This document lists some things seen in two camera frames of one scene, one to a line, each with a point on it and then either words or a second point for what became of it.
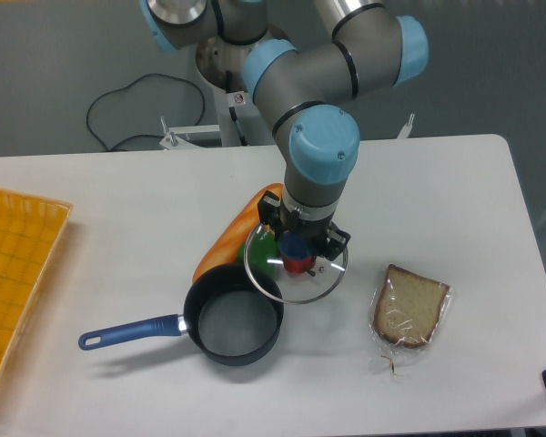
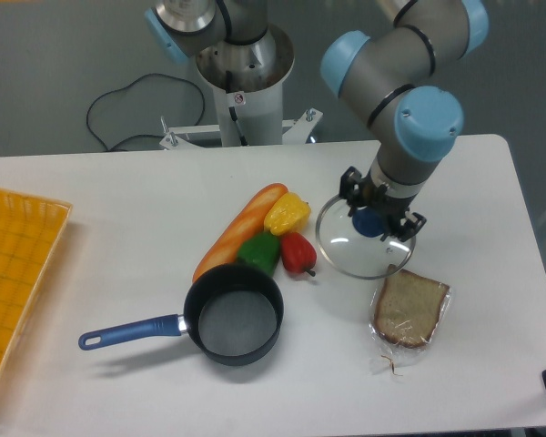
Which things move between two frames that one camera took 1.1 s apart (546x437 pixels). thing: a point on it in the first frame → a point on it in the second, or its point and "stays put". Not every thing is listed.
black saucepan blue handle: [226, 320] stays put
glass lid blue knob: [290, 269] → [353, 245]
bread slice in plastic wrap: [406, 311] stays put
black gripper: [318, 230] → [392, 208]
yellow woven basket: [21, 234] stays put
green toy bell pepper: [260, 253] stays put
